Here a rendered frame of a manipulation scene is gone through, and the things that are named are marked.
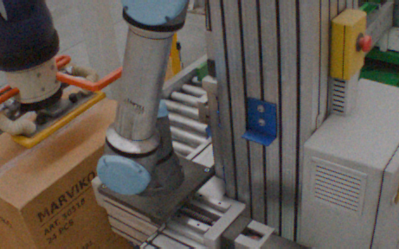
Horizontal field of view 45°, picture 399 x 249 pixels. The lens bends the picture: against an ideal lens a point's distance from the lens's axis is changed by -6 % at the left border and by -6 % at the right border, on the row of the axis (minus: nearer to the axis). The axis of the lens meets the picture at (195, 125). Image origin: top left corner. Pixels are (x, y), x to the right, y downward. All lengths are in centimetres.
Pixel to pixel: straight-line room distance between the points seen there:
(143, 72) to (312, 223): 54
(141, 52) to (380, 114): 57
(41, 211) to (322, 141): 88
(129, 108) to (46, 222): 71
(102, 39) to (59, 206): 171
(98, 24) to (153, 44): 221
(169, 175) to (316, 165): 37
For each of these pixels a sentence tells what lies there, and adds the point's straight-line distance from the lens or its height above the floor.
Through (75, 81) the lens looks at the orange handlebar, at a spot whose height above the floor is 119.
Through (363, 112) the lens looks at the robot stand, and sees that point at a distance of 120.
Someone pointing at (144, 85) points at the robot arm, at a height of 142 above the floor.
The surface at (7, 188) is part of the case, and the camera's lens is 162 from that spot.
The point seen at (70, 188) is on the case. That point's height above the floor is 88.
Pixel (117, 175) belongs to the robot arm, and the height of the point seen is 121.
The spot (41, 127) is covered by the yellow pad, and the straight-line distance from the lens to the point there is 160.
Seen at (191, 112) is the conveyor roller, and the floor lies 54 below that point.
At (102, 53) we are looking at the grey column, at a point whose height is 60.
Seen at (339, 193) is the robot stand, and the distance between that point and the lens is 111.
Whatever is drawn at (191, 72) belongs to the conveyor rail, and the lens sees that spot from 282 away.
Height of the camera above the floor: 187
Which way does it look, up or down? 33 degrees down
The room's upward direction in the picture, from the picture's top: 7 degrees counter-clockwise
